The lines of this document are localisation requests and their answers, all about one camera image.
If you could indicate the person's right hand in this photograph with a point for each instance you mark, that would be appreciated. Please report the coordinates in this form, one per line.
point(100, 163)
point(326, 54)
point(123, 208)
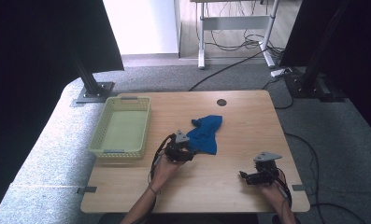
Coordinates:
point(276, 193)

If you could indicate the black stand with grey base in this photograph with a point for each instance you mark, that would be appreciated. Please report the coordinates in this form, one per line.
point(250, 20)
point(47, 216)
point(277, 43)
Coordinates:
point(91, 85)

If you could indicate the pale green plastic basket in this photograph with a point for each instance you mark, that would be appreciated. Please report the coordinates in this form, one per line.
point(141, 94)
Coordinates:
point(124, 130)

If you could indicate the person's dark clothing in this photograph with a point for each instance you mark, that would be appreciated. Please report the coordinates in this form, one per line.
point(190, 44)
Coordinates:
point(205, 219)

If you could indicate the white power strip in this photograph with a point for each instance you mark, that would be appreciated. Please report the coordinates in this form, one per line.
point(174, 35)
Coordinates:
point(278, 72)

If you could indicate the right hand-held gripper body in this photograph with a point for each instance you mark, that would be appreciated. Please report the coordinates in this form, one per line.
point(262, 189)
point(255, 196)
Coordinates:
point(267, 172)

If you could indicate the dark round table grommet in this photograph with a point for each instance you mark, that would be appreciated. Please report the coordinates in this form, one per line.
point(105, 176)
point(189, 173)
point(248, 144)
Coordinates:
point(221, 102)

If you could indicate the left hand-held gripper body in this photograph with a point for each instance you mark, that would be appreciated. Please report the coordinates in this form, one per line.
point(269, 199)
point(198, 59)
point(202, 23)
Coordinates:
point(177, 152)

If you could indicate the person's left hand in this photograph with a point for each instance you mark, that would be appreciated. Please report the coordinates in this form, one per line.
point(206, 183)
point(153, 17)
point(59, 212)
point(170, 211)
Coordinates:
point(163, 172)

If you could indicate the white desk frame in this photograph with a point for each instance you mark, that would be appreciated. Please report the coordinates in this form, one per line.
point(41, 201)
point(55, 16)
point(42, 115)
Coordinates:
point(236, 22)

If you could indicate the blue t-shirt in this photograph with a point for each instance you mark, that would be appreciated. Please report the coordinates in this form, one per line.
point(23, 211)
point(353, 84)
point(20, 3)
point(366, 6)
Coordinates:
point(205, 133)

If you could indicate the grey tape strip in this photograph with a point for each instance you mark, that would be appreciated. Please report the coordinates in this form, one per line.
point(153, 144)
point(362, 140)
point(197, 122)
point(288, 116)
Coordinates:
point(88, 189)
point(298, 187)

